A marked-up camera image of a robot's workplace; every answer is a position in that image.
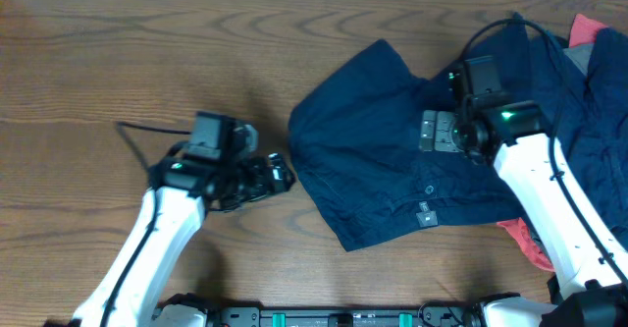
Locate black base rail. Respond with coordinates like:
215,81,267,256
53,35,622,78
156,292,521,327

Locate grey garment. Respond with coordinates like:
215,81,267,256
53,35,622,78
563,43,594,76

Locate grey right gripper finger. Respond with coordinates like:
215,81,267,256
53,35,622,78
434,111,460,152
419,110,437,151

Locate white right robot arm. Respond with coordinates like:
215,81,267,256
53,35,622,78
419,98,627,326

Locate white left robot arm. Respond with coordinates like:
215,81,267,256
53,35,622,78
69,153,295,327

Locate navy blue shorts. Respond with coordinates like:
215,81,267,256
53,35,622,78
288,39,523,251

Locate red garment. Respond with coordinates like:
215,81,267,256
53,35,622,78
568,14,608,48

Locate navy blue garment pile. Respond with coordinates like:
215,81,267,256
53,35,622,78
464,15,627,245

